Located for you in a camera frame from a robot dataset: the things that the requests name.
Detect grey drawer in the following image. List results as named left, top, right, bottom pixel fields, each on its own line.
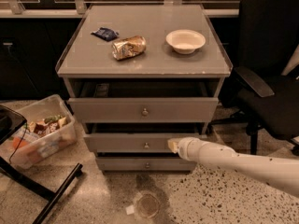
left=67, top=81, right=220, bottom=124
left=84, top=123, right=202, bottom=153
left=95, top=153, right=196, bottom=173

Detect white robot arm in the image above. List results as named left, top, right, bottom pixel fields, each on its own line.
left=167, top=137, right=299, bottom=197

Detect grey bottom drawer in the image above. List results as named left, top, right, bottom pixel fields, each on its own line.
left=95, top=153, right=196, bottom=173

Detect grey drawer cabinet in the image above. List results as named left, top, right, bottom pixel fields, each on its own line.
left=55, top=4, right=234, bottom=174

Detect dark object in top drawer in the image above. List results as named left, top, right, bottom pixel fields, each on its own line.
left=94, top=83, right=109, bottom=98

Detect grey top drawer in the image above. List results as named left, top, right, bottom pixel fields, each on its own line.
left=67, top=81, right=220, bottom=124

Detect round floor drain cover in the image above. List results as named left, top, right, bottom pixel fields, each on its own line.
left=135, top=192, right=160, bottom=218

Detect small white paper scrap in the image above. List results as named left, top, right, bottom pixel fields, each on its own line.
left=125, top=205, right=135, bottom=215

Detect black office chair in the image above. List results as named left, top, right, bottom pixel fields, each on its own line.
left=220, top=0, right=299, bottom=154

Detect white paper bowl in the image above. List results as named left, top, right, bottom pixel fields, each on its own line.
left=165, top=29, right=206, bottom=54

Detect crushed gold soda can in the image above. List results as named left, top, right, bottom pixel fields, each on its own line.
left=112, top=35, right=147, bottom=61

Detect clear plastic storage bin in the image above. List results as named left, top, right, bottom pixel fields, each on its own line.
left=0, top=94, right=77, bottom=169

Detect blue snack wrapper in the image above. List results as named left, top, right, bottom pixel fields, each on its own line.
left=92, top=27, right=119, bottom=42

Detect snack packages in bin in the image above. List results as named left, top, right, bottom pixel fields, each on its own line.
left=12, top=115, right=68, bottom=149

